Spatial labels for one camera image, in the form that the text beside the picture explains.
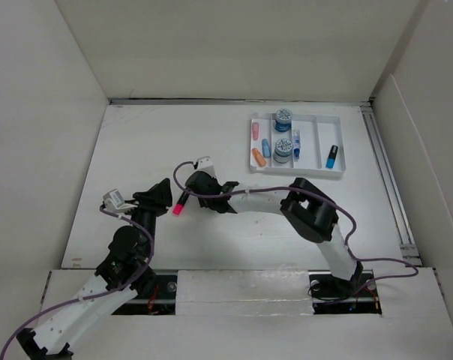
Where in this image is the orange correction tape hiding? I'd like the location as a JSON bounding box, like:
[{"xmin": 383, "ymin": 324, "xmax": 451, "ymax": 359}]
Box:
[{"xmin": 251, "ymin": 148, "xmax": 266, "ymax": 167}]

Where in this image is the blue correction tape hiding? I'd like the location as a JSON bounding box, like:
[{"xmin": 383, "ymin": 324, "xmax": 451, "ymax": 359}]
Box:
[{"xmin": 261, "ymin": 138, "xmax": 272, "ymax": 158}]

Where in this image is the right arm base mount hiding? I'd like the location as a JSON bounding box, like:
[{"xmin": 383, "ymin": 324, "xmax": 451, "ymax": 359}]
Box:
[{"xmin": 307, "ymin": 271, "xmax": 382, "ymax": 316}]

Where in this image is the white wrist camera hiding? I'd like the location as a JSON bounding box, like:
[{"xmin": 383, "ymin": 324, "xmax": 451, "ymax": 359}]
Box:
[
  {"xmin": 100, "ymin": 189, "xmax": 137, "ymax": 215},
  {"xmin": 193, "ymin": 156, "xmax": 216, "ymax": 178}
]

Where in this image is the blue highlighter marker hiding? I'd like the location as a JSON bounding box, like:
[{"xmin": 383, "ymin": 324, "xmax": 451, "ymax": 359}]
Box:
[{"xmin": 325, "ymin": 145, "xmax": 339, "ymax": 169}]

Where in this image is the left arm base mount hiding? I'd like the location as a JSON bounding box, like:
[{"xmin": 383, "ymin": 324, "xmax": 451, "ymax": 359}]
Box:
[{"xmin": 112, "ymin": 270, "xmax": 178, "ymax": 316}]

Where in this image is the pink highlighter marker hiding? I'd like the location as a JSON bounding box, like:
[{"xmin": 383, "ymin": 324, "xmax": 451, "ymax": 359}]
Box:
[{"xmin": 172, "ymin": 191, "xmax": 190, "ymax": 216}]

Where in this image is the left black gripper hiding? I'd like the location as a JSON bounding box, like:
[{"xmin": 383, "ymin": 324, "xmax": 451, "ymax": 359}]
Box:
[{"xmin": 121, "ymin": 178, "xmax": 171, "ymax": 257}]

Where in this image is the purple cable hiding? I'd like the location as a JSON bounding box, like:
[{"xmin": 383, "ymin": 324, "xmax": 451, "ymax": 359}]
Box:
[
  {"xmin": 0, "ymin": 205, "xmax": 154, "ymax": 360},
  {"xmin": 172, "ymin": 160, "xmax": 420, "ymax": 301}
]

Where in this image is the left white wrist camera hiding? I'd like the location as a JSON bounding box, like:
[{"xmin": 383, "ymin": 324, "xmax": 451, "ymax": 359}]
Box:
[{"xmin": 100, "ymin": 189, "xmax": 137, "ymax": 215}]

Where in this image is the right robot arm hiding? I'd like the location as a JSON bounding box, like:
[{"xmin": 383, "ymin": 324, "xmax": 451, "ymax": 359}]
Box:
[{"xmin": 184, "ymin": 170, "xmax": 363, "ymax": 298}]

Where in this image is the white blue glue pen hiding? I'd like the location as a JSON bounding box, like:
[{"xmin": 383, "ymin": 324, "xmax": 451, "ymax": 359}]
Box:
[{"xmin": 292, "ymin": 129, "xmax": 301, "ymax": 161}]

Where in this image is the blue putty jar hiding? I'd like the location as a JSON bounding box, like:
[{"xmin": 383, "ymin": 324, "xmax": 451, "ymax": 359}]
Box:
[
  {"xmin": 274, "ymin": 108, "xmax": 293, "ymax": 133},
  {"xmin": 273, "ymin": 138, "xmax": 293, "ymax": 164}
]

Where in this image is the white plastic organizer tray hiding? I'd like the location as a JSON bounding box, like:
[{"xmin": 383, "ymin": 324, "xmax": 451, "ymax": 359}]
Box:
[{"xmin": 250, "ymin": 109, "xmax": 347, "ymax": 179}]

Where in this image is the aluminium rail right side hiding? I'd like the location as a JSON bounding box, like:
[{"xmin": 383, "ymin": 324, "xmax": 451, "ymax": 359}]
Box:
[{"xmin": 361, "ymin": 105, "xmax": 423, "ymax": 267}]

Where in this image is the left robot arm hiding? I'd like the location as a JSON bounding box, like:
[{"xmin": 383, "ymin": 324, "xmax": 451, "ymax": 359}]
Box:
[{"xmin": 15, "ymin": 178, "xmax": 173, "ymax": 359}]

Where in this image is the pink correction tape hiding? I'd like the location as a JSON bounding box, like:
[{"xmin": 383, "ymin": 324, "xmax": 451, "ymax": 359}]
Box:
[{"xmin": 251, "ymin": 121, "xmax": 260, "ymax": 142}]

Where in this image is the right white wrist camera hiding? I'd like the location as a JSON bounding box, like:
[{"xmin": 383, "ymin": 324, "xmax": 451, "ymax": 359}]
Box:
[{"xmin": 193, "ymin": 156, "xmax": 216, "ymax": 178}]

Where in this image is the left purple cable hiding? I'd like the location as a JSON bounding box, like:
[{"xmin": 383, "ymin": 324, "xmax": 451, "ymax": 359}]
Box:
[{"xmin": 0, "ymin": 205, "xmax": 154, "ymax": 360}]

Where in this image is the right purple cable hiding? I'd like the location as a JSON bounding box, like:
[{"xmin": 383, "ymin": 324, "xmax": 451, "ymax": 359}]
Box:
[{"xmin": 172, "ymin": 160, "xmax": 420, "ymax": 301}]

